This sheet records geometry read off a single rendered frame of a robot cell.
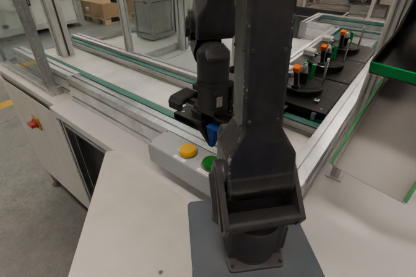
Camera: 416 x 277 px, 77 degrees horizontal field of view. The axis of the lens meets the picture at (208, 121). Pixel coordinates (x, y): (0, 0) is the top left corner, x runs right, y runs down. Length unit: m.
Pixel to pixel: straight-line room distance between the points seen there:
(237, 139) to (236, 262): 0.16
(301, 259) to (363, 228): 0.35
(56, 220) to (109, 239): 1.29
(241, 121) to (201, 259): 0.18
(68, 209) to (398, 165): 1.73
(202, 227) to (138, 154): 0.47
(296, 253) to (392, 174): 0.29
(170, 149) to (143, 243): 0.21
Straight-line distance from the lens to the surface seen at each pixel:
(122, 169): 0.76
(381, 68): 0.51
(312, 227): 0.65
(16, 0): 1.12
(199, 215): 0.38
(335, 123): 0.79
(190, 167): 0.59
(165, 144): 0.65
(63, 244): 1.78
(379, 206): 0.76
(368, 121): 0.62
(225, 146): 0.26
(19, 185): 2.25
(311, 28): 1.86
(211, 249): 0.35
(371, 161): 0.60
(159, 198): 0.67
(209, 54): 0.41
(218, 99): 0.46
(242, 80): 0.22
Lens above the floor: 1.37
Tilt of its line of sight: 34 degrees down
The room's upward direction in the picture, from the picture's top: straight up
